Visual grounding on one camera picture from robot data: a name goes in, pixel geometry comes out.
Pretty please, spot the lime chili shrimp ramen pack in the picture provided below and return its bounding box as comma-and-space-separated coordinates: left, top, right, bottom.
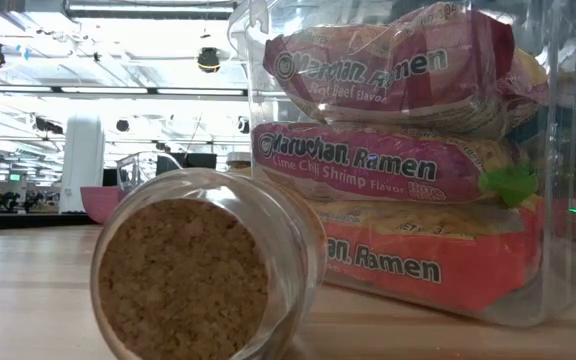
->
251, 122, 539, 209

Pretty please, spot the roast beef Maruchan ramen pack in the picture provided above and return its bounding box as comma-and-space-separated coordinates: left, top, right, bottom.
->
262, 2, 549, 141

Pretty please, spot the orange Maruchan ramen pack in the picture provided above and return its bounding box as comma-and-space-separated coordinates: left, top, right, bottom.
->
312, 199, 544, 314

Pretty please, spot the black background monitor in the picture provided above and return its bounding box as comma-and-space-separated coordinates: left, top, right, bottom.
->
155, 152, 218, 176

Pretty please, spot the small cork-stoppered glass jar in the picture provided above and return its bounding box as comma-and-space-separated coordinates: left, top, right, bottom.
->
89, 167, 328, 360

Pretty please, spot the small clear plastic container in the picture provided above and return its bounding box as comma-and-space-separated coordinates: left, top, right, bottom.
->
115, 150, 185, 195

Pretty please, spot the pink plastic bowl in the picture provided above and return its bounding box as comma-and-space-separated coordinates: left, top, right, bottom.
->
80, 186, 125, 225

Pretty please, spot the white building column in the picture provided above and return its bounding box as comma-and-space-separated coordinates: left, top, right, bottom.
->
59, 113, 107, 215

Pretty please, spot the large clear plastic container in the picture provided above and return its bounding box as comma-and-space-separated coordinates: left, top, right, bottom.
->
227, 0, 576, 329

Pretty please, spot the black aluminium table frame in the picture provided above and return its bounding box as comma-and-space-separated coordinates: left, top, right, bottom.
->
0, 212, 94, 232

